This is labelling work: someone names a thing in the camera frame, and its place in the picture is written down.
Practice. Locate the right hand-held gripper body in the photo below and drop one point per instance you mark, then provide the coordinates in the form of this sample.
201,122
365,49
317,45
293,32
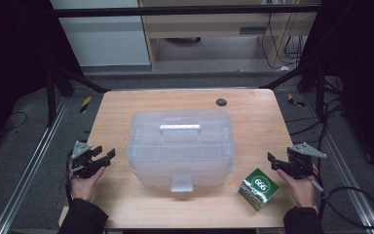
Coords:
300,164

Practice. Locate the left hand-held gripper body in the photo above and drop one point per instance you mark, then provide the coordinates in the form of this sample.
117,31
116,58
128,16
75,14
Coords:
82,161

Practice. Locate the green and white carton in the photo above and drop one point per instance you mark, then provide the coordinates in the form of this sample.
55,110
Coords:
259,188

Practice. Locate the clear plastic storage box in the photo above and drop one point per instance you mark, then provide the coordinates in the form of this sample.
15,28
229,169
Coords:
180,146

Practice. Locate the person's left hand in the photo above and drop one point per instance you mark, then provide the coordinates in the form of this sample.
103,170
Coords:
84,187

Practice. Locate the person's right hand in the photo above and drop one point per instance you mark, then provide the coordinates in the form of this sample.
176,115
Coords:
300,191

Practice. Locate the yellow and black tape strip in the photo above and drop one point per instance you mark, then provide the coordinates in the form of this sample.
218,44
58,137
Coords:
85,104
294,101

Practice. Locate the black metal stand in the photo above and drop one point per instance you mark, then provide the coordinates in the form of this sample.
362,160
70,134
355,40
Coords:
50,97
319,94

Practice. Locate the white cabinet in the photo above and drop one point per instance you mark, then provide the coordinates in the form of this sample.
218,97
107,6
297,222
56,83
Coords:
105,39

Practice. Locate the black curtain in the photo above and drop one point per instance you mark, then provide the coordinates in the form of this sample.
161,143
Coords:
360,48
13,48

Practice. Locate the light wooden desk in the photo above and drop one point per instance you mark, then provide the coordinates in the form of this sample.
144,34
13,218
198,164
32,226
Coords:
207,24

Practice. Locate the aluminium floor rail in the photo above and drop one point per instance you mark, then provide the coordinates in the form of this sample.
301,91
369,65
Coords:
29,169
347,169

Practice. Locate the black horizontal frame bar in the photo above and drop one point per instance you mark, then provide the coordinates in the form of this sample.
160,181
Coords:
175,11

